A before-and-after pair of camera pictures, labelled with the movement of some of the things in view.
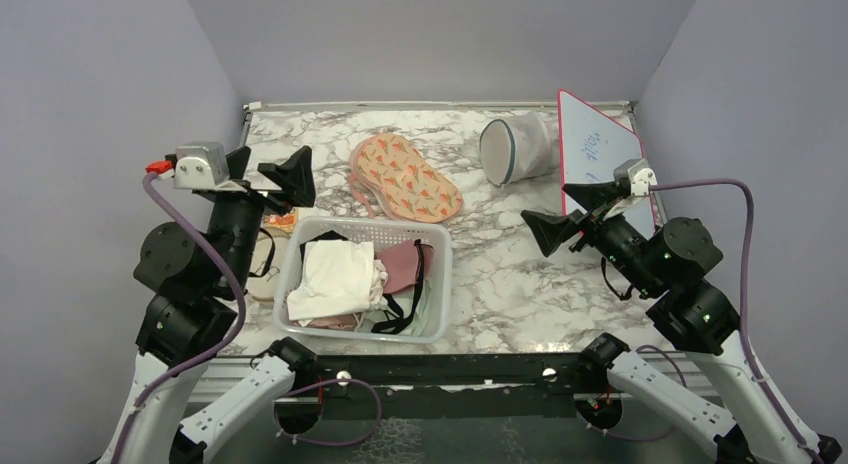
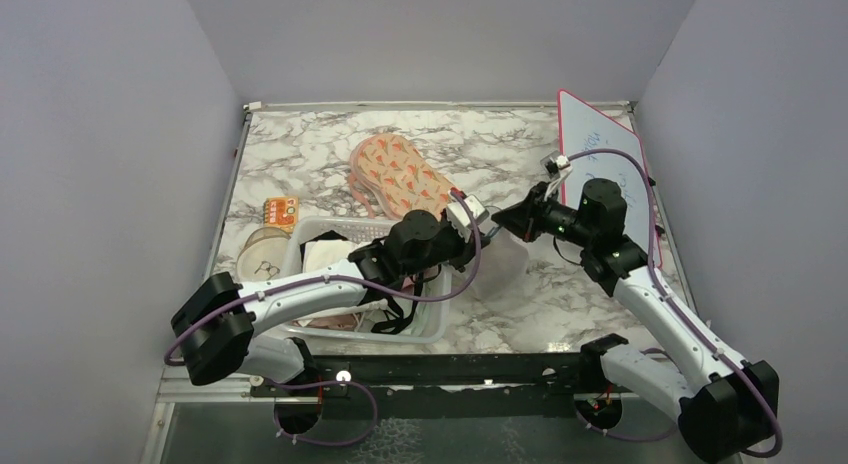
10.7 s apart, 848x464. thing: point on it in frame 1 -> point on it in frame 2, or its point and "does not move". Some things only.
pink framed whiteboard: (592, 145) does not move
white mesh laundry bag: (511, 150) -> (504, 263)
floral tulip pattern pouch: (390, 174) does not move
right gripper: (589, 196) -> (527, 222)
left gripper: (295, 176) -> (467, 248)
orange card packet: (286, 220) does not move
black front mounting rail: (490, 385) does not move
